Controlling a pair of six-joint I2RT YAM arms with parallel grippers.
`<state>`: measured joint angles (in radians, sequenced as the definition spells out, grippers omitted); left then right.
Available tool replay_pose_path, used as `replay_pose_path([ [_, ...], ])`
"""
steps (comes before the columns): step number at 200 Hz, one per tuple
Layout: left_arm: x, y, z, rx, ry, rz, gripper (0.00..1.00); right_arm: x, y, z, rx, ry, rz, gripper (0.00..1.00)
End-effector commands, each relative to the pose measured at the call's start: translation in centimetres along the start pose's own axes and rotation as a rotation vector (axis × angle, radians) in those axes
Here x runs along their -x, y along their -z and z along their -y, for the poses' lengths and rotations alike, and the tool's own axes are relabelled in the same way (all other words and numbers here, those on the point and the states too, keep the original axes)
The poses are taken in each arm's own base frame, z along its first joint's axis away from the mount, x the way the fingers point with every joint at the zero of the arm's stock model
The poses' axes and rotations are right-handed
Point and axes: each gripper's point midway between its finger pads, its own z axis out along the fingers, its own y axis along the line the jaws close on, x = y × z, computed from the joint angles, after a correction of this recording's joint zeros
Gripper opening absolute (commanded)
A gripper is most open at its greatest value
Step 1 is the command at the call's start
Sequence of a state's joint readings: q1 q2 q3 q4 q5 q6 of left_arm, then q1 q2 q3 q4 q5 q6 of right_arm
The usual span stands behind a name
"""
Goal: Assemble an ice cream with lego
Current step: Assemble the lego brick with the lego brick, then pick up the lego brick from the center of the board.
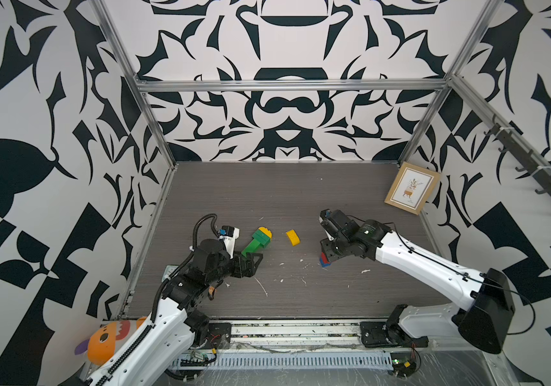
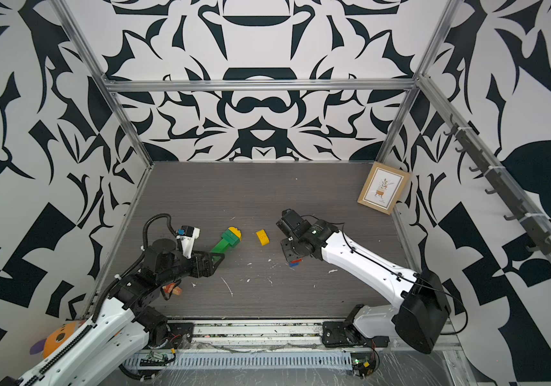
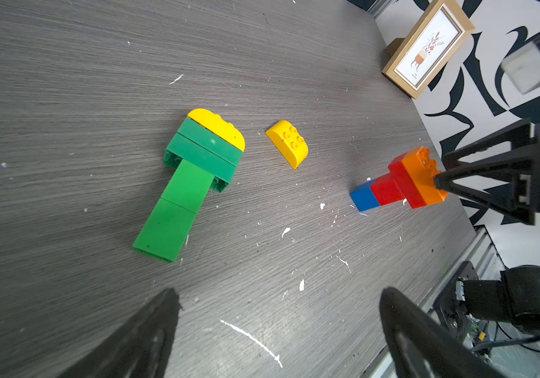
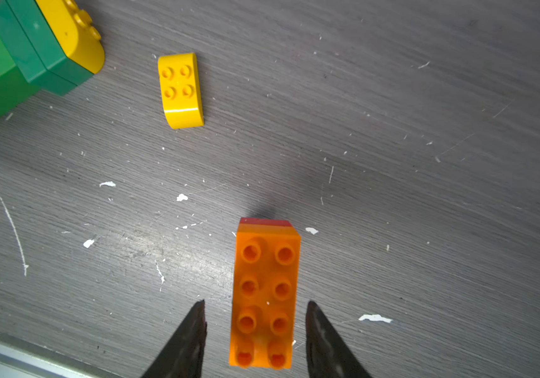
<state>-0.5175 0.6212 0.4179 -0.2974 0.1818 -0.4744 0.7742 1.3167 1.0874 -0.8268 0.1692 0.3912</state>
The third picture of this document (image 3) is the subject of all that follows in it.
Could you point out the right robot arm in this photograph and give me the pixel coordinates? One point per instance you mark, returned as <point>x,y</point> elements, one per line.
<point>502,172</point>

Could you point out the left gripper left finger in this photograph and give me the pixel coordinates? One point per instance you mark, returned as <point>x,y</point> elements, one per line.
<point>141,347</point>

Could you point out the dark green long lego brick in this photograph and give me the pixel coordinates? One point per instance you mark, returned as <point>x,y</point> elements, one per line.
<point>210,141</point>

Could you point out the dark green upturned lego brick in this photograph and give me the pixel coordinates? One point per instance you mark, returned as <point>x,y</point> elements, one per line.
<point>181,148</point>

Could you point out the light green square lego brick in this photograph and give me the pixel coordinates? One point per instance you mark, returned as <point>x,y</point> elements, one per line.
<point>165,231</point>

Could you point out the wooden picture frame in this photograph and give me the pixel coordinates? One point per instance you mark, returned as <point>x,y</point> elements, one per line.
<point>434,39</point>

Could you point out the red square lego brick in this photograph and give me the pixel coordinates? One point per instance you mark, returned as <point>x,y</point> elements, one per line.
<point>386,190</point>

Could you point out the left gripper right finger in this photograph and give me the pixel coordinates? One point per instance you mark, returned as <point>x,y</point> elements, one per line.
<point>420,347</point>

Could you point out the orange long lego brick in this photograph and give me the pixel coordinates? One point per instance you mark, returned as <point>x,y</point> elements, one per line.
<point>422,170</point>

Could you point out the yellow curved lego brick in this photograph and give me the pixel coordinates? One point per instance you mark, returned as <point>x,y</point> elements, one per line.
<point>218,126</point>
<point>289,142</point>

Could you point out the blue square lego brick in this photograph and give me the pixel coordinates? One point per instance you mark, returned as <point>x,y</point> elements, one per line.
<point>363,197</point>

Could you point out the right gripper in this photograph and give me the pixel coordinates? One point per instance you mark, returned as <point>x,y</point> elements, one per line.
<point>518,147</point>

